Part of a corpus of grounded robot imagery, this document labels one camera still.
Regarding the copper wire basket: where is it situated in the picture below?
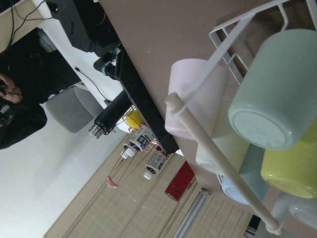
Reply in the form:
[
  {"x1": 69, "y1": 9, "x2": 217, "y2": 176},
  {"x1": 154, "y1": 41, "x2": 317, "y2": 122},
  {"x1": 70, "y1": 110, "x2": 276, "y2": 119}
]
[{"x1": 106, "y1": 109, "x2": 169, "y2": 188}]

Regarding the light blue cup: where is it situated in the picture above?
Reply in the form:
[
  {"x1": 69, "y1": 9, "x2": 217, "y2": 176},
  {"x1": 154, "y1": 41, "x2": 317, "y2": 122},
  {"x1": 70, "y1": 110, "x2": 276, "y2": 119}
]
[{"x1": 221, "y1": 144, "x2": 269, "y2": 205}]

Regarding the cream white cup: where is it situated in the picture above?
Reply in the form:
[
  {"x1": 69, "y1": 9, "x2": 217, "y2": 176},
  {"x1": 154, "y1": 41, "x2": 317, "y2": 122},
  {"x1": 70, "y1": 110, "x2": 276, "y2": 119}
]
[{"x1": 195, "y1": 133, "x2": 251, "y2": 174}]

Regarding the pink cup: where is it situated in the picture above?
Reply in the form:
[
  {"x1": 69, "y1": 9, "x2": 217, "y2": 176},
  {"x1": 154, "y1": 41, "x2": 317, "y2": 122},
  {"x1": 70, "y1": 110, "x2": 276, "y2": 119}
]
[{"x1": 165, "y1": 59, "x2": 229, "y2": 140}]

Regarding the red cylinder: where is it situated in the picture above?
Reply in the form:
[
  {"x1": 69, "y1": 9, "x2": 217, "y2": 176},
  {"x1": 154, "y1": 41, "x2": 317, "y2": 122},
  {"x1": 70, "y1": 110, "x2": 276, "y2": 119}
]
[{"x1": 164, "y1": 161, "x2": 195, "y2": 201}]

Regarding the person's hand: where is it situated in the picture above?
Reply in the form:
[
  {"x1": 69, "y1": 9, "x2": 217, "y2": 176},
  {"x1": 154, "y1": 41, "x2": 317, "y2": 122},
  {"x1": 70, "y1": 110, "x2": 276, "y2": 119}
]
[{"x1": 0, "y1": 73, "x2": 23, "y2": 104}]

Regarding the yellow cup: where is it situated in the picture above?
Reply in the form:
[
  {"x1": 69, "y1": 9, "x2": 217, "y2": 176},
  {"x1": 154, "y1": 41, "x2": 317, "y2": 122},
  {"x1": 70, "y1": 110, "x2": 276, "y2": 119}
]
[{"x1": 261, "y1": 121, "x2": 317, "y2": 199}]

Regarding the grey white cup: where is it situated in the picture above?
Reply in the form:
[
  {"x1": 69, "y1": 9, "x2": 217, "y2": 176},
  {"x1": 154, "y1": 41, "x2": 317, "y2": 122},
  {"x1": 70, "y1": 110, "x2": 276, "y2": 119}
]
[{"x1": 271, "y1": 192, "x2": 317, "y2": 230}]

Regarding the green cup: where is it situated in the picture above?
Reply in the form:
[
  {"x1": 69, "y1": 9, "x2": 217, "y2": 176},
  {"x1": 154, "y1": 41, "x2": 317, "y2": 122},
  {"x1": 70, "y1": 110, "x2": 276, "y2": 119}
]
[{"x1": 228, "y1": 29, "x2": 317, "y2": 150}]

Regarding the plastic bottle with label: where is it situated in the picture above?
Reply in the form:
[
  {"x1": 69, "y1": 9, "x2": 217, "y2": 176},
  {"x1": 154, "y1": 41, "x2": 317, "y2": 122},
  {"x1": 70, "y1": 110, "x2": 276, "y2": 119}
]
[{"x1": 120, "y1": 125, "x2": 154, "y2": 159}]

